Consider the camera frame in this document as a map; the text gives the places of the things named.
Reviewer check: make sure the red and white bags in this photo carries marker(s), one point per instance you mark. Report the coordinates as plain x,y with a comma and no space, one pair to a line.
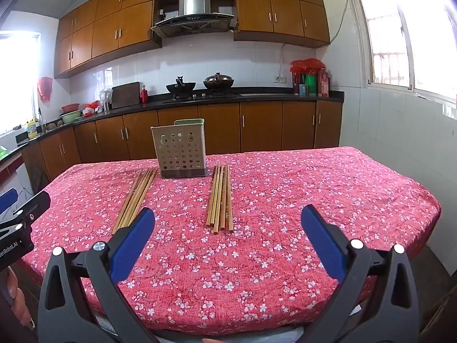
91,109

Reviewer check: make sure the red gift bag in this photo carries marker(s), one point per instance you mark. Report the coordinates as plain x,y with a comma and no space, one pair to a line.
307,66

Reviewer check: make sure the white wall socket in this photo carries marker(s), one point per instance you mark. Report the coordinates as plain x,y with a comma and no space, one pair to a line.
280,79

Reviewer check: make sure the red carton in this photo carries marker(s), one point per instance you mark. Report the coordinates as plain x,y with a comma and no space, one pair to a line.
323,83

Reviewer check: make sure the brown lower kitchen cabinets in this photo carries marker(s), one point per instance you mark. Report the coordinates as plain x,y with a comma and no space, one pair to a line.
260,125

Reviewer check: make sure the red floral tablecloth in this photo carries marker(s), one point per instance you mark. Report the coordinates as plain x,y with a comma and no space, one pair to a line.
271,193

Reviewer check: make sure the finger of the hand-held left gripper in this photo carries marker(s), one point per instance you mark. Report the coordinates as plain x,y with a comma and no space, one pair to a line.
8,202
34,205

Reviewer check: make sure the green box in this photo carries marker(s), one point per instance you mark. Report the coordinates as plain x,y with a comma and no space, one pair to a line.
311,84

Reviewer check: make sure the small kitchen window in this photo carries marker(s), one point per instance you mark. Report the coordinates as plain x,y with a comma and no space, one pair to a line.
18,82

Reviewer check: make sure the steel range hood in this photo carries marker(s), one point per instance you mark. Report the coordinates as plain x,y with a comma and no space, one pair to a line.
194,14

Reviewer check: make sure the person's left hand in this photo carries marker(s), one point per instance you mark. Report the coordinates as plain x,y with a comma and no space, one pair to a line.
19,300

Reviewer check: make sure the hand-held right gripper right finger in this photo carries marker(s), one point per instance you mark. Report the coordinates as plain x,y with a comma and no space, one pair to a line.
323,244

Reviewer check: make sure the black kitchen countertop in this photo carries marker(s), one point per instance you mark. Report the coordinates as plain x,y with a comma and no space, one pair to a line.
264,96

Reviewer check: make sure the metal faucet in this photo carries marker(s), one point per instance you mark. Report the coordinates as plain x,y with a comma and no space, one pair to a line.
41,121

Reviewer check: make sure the black wok with lid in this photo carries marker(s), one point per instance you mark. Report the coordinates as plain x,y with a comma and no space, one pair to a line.
218,82

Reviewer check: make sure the red plastic bag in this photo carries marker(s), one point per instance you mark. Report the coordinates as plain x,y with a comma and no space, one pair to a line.
45,89

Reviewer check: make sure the brown upper kitchen cabinets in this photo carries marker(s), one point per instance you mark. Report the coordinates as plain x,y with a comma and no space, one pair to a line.
107,28

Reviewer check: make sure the red bottle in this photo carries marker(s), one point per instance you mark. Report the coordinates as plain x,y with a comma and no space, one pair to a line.
144,95

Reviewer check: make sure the dark wooden cutting board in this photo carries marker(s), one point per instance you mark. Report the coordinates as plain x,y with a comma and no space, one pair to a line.
125,95

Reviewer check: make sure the black gas stove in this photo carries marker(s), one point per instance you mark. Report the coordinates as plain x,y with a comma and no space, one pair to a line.
200,97

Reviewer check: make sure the green basin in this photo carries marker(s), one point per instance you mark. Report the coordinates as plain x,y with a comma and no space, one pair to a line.
70,117

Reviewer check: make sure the large sliding window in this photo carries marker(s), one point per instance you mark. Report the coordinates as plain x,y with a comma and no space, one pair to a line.
403,28

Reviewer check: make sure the beige perforated chopstick holder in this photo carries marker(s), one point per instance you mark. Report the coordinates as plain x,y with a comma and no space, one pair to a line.
178,150

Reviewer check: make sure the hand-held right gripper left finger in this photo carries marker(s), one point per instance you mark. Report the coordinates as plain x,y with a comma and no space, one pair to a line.
132,244

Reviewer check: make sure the yellow detergent bottle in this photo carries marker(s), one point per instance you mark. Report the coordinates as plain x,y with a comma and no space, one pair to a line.
31,129

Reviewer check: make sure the red basin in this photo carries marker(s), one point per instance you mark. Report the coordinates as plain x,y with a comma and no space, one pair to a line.
70,108

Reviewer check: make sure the brown kitchen cabinets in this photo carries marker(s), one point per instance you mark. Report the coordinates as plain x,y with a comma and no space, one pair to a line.
107,28
260,125

